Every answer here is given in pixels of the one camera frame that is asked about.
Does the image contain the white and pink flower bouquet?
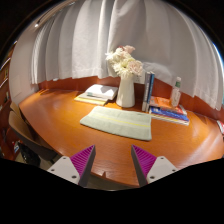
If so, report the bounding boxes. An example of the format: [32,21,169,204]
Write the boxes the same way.
[105,44,144,80]

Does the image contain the pale green towel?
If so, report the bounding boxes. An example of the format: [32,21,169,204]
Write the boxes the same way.
[79,105,153,142]

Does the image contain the white ceramic vase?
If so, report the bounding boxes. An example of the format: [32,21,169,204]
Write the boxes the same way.
[115,73,136,109]

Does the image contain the thick white book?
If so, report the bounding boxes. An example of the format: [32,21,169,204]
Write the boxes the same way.
[84,83,119,101]

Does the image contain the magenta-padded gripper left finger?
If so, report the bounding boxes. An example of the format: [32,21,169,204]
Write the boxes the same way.
[47,144,97,187]

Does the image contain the dark grey standing book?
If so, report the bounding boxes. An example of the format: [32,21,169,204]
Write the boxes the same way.
[141,70,152,113]

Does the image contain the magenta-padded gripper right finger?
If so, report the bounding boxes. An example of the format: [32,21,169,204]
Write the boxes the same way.
[130,144,179,187]

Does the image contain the red and white packet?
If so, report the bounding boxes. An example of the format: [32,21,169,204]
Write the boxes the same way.
[216,119,224,135]

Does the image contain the white curtain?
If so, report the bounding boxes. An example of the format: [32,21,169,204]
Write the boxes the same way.
[30,0,224,111]

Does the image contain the thin grey book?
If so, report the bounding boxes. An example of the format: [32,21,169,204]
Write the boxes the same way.
[77,91,109,103]

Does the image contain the blue book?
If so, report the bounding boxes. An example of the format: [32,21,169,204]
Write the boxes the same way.
[148,106,190,126]

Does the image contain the clear bottle with green label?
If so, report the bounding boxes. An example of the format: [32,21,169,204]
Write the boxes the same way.
[169,76,183,108]

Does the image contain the yellow book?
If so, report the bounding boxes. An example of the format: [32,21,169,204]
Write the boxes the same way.
[73,95,108,107]

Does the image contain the brown chair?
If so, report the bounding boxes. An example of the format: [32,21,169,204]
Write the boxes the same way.
[8,101,61,164]

